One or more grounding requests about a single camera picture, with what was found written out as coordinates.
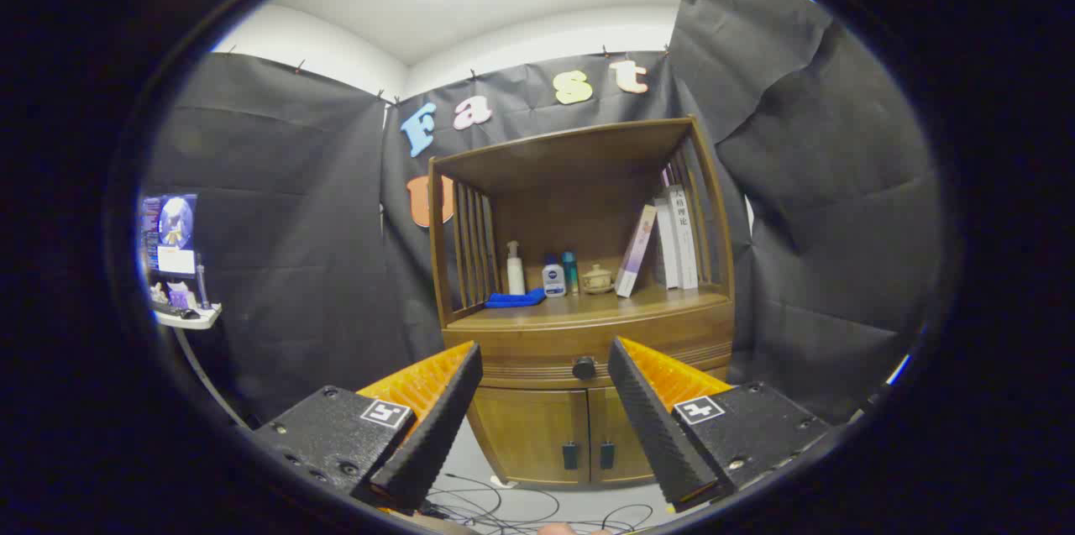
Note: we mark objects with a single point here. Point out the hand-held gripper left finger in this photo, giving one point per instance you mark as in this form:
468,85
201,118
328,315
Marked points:
437,434

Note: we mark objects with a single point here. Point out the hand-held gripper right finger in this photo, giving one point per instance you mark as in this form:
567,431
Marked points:
655,434

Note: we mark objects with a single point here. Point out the black drawer knob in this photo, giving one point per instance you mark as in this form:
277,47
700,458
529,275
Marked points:
584,367

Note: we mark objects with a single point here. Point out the wooden drawer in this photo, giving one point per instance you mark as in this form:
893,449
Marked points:
537,346

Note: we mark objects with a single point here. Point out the wooden cabinet door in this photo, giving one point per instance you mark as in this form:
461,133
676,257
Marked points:
529,434
617,426

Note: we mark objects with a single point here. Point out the wooden countertop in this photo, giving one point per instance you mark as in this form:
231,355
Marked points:
579,310

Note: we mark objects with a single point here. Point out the wooden cabinet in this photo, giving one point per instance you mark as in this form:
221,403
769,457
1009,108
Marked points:
588,207

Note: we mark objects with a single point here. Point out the blue folded cloth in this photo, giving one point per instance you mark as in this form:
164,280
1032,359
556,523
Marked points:
514,299

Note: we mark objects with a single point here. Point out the beige lidded tea cup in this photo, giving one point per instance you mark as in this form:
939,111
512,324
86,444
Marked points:
597,279

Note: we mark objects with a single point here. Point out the white pump bottle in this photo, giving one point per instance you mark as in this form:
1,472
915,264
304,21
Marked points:
516,276

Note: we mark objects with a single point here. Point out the purple cover book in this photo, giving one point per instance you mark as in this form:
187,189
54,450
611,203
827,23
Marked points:
636,254

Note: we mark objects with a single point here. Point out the teal blue bottle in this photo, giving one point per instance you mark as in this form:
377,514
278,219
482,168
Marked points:
570,270

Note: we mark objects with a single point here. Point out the dark patterned book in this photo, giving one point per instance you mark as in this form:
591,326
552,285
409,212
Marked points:
663,249

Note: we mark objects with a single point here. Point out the white lotion bottle blue cap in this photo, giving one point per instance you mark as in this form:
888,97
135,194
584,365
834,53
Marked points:
553,279

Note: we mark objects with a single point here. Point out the white book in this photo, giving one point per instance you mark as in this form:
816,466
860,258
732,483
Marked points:
684,233

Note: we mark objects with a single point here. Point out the small white shelf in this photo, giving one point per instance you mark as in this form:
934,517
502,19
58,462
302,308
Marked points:
197,318

